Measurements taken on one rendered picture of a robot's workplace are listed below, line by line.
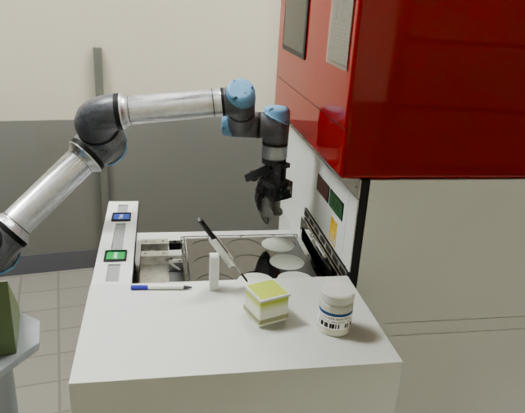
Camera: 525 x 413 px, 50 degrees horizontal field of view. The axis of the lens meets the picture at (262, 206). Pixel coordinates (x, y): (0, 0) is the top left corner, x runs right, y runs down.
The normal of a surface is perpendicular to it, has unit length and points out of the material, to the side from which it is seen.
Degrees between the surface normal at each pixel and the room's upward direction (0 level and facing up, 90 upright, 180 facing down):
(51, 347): 0
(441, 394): 90
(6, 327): 90
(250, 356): 0
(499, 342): 90
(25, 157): 90
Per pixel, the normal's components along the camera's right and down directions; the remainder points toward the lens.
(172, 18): 0.32, 0.36
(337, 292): 0.05, -0.93
